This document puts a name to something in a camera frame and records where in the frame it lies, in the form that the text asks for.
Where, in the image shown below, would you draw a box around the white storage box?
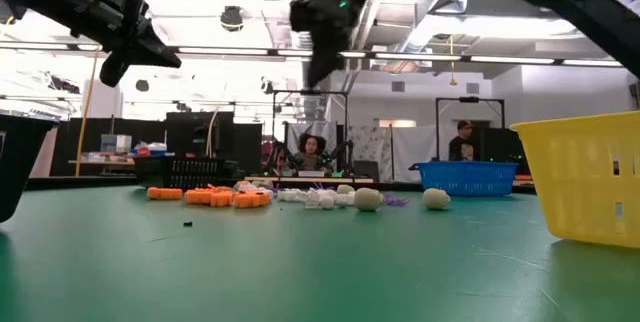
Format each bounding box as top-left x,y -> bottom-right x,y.
99,133 -> 134,155

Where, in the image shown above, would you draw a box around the yellow hanging cable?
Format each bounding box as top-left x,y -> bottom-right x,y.
73,51 -> 101,178

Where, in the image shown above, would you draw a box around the black plastic slotted basket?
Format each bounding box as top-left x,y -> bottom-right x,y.
133,155 -> 227,191
0,114 -> 60,224

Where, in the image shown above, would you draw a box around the black partition cabinets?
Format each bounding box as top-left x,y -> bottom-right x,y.
49,110 -> 265,179

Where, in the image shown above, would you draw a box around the white hanging sheet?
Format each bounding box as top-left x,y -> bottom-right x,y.
287,120 -> 444,184

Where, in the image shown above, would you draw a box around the black metal frame stand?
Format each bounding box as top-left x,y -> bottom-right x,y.
434,95 -> 506,163
271,89 -> 350,183

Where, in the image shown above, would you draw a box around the person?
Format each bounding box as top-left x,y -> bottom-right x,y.
447,119 -> 477,162
288,133 -> 332,173

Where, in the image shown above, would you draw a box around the blue plastic slotted basket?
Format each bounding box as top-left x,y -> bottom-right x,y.
408,160 -> 520,198

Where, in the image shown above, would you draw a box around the yellow plastic slotted basket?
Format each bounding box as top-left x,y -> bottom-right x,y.
509,110 -> 640,250

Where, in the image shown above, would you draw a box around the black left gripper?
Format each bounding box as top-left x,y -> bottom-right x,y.
0,0 -> 183,89

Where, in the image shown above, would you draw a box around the black background box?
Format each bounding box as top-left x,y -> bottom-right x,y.
349,159 -> 380,183

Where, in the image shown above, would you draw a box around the black hanging ceiling dome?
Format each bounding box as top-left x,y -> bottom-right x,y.
218,5 -> 246,33

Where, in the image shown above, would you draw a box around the long ceiling tube light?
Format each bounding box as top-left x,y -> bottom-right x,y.
560,58 -> 624,69
372,51 -> 464,63
176,45 -> 274,57
276,49 -> 369,60
468,55 -> 557,66

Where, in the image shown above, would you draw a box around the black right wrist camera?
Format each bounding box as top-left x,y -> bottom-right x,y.
288,0 -> 321,33

